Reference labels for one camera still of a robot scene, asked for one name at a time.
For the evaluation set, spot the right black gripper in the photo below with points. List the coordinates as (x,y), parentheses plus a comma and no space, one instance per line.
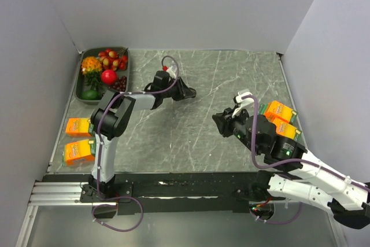
(224,120)

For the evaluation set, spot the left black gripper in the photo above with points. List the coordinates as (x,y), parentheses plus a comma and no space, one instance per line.
(184,91)

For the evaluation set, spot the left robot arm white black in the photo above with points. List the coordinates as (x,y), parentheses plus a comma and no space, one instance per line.
(112,115)

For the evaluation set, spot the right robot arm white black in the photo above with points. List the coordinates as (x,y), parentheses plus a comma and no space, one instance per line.
(291,171)

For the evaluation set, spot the orange juice box upper right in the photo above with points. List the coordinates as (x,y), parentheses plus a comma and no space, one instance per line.
(276,109)

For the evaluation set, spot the orange juice box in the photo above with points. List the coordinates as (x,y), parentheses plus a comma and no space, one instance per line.
(276,109)
(76,153)
(79,127)
(286,129)

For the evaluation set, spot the orange juice box lower right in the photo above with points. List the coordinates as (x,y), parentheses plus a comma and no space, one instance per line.
(286,129)

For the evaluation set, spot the dark grape bunch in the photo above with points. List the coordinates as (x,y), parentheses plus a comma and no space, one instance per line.
(120,84)

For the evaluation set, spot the red apple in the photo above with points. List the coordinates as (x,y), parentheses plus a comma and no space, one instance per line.
(109,77)

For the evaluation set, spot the red cherry bunch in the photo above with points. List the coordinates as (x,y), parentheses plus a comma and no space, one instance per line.
(116,60)

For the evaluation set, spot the dark grey fruit tray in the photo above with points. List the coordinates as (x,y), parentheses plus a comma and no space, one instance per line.
(93,80)

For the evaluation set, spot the orange flower fruit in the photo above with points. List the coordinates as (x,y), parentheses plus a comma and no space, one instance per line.
(90,65)

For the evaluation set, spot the green avocado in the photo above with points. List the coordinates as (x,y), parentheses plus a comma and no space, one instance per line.
(90,95)

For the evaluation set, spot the orange juice box upper left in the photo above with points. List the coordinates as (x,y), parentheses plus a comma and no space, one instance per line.
(79,127)

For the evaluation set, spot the orange juice box lower left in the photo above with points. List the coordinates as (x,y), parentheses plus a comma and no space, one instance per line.
(76,153)

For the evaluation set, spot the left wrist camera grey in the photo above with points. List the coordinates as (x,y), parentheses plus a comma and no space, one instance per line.
(172,70)

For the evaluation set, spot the left aluminium frame rail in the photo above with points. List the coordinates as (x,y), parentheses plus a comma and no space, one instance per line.
(55,194)

